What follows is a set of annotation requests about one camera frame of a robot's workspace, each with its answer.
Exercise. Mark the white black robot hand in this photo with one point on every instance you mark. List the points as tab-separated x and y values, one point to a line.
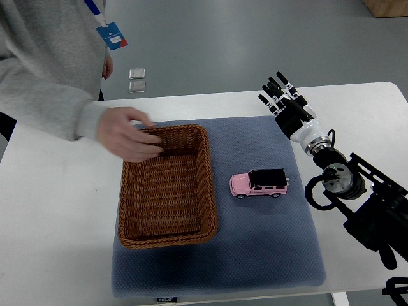
296	119

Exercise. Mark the pink toy car black roof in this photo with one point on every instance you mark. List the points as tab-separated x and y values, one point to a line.
263	182

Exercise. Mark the brown wicker basket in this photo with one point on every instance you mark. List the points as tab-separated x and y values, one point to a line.
169	200

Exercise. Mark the grey sweatshirt sleeve forearm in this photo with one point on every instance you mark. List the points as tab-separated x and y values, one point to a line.
60	110

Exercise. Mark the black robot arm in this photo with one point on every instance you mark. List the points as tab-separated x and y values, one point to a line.
374	205

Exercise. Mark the human right hand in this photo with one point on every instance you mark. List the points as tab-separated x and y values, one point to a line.
121	138

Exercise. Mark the human left hand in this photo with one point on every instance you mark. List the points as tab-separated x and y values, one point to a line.
107	68

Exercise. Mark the wooden box corner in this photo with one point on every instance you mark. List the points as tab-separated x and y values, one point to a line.
387	8

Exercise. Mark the lower silver floor plate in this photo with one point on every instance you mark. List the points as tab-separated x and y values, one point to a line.
137	86

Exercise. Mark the silver floor plate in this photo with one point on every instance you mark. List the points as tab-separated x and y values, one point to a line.
137	86
136	73

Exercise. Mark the blue-grey foam mat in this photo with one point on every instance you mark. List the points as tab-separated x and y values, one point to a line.
261	243

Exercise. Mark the upper silver floor plate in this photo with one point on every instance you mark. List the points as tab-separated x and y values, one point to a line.
136	73

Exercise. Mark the blue ID badge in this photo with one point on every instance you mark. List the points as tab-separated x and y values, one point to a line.
112	36

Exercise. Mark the person torso grey sweatshirt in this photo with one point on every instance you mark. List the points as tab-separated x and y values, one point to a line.
56	41

